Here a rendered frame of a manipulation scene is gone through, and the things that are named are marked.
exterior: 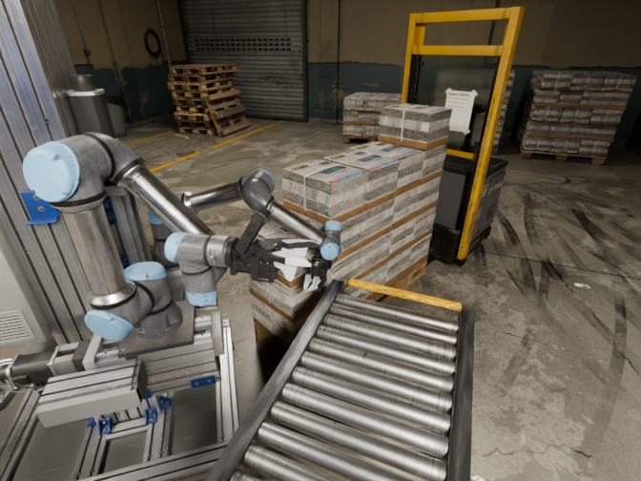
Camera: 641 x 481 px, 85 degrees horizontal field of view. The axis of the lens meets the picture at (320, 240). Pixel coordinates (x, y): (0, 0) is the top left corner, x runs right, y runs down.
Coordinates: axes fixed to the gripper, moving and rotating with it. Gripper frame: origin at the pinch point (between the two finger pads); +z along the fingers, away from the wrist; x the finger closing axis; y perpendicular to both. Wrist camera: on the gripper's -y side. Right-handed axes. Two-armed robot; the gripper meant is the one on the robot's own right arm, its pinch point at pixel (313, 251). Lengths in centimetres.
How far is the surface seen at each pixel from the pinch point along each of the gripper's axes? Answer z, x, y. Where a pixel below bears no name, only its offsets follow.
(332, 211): -9, -97, 19
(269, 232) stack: -39, -87, 29
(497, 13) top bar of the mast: 77, -195, -86
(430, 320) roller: 35, -39, 39
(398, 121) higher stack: 22, -175, -22
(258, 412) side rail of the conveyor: -12.7, 5.8, 44.9
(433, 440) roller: 32, 6, 45
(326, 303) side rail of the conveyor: -2, -42, 38
